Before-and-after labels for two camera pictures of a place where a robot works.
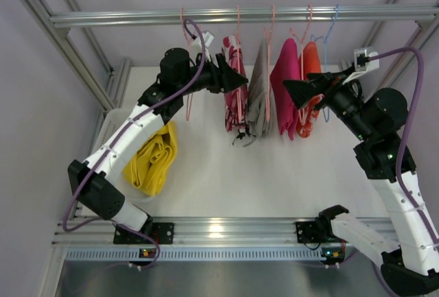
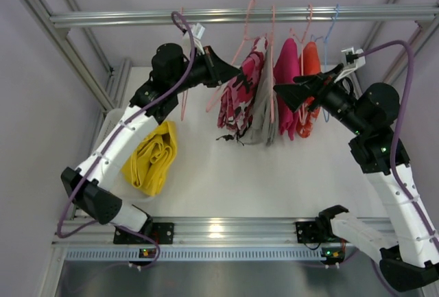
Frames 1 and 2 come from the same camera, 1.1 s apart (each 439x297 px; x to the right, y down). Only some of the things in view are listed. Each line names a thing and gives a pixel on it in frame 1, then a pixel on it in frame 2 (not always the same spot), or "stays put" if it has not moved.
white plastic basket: (110, 120) stays put
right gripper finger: (325, 77) stays put
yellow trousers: (151, 162) stays put
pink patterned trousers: (236, 101) -> (236, 108)
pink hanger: (240, 99) -> (246, 39)
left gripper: (219, 75) stays put
